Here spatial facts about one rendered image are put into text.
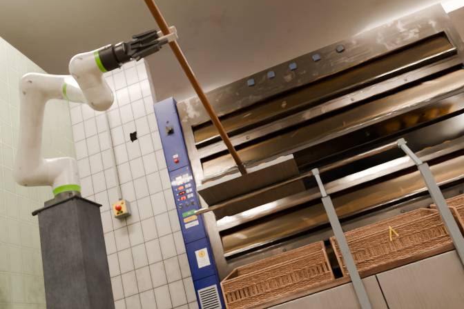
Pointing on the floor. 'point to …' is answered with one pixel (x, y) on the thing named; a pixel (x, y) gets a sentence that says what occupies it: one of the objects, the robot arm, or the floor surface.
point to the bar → (337, 218)
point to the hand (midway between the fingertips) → (167, 35)
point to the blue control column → (171, 147)
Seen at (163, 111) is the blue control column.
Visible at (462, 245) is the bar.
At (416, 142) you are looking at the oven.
